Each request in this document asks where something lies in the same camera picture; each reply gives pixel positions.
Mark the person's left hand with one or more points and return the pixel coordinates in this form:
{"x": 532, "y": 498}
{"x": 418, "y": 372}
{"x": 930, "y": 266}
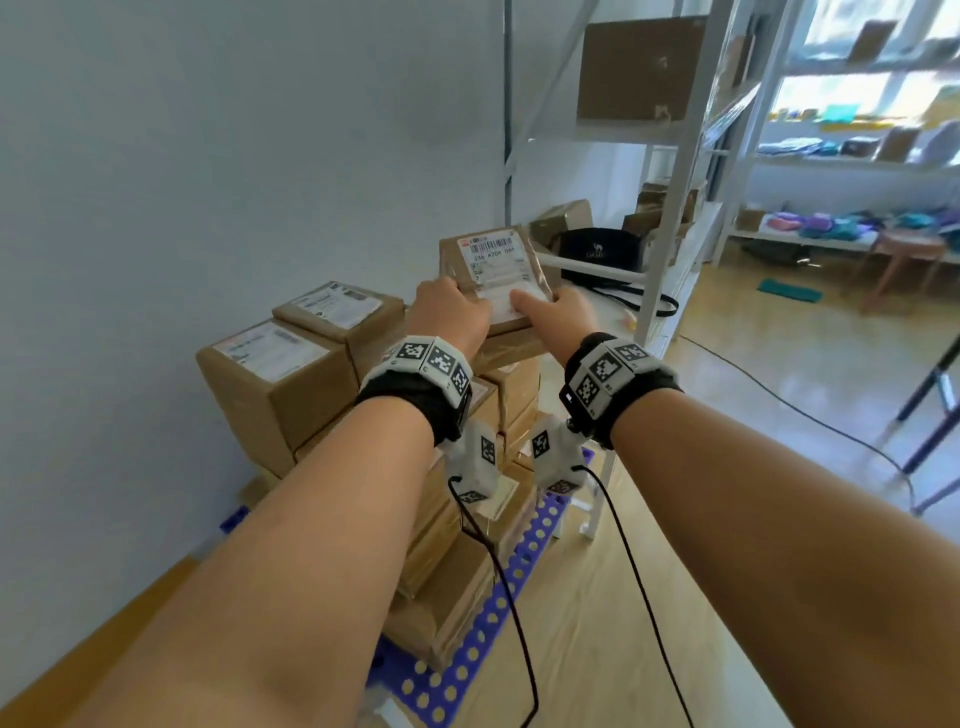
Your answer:
{"x": 442, "y": 315}

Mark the person's right hand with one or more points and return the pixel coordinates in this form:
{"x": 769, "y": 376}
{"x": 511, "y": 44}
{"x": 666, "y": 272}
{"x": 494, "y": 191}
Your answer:
{"x": 566, "y": 322}

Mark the person's right thumb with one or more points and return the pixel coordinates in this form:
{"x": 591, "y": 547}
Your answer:
{"x": 531, "y": 301}

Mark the person's left fingers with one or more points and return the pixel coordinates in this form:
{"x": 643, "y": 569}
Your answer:
{"x": 446, "y": 286}

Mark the labelled cardboard parcel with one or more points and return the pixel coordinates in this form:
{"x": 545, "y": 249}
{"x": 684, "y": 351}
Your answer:
{"x": 487, "y": 259}

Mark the person's left forearm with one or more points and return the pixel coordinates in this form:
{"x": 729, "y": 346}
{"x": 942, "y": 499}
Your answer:
{"x": 300, "y": 570}

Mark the person's right forearm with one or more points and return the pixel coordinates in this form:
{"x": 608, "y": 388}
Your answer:
{"x": 765, "y": 570}

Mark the small plain cardboard box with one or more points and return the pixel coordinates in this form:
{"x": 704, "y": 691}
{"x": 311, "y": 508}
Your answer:
{"x": 562, "y": 217}

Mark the black wristband with marker tags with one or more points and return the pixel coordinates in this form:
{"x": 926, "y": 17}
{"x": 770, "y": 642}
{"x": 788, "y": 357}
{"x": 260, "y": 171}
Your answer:
{"x": 420, "y": 379}
{"x": 611, "y": 375}

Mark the heap of open cardboard cartons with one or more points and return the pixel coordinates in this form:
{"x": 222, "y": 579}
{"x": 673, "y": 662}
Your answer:
{"x": 664, "y": 214}

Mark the stack of brown shipping boxes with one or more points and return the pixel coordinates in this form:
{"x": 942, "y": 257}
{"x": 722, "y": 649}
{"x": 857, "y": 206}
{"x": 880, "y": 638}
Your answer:
{"x": 300, "y": 375}

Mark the white metal shelf rack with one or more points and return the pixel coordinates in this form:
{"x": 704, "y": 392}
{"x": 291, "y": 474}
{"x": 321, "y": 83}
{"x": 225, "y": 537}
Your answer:
{"x": 686, "y": 150}

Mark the large brown cardboard box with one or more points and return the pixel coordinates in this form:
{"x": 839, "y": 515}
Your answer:
{"x": 637, "y": 67}

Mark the teal cloth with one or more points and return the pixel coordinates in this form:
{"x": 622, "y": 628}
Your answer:
{"x": 789, "y": 290}

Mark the white rack with clothes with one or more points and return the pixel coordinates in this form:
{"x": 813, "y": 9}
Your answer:
{"x": 757, "y": 135}

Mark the row of folded colourful clothes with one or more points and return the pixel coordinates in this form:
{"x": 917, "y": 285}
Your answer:
{"x": 840, "y": 225}

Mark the blue perforated plastic pallet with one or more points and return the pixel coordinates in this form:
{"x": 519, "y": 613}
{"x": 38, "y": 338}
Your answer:
{"x": 480, "y": 637}

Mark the round wooden stool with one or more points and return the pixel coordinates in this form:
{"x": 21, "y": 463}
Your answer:
{"x": 907, "y": 251}

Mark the dark metal stand legs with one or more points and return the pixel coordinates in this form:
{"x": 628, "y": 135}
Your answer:
{"x": 926, "y": 420}

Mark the white wrist camera cube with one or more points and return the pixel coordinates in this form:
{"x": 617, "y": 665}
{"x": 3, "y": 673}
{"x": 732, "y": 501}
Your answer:
{"x": 476, "y": 457}
{"x": 555, "y": 454}

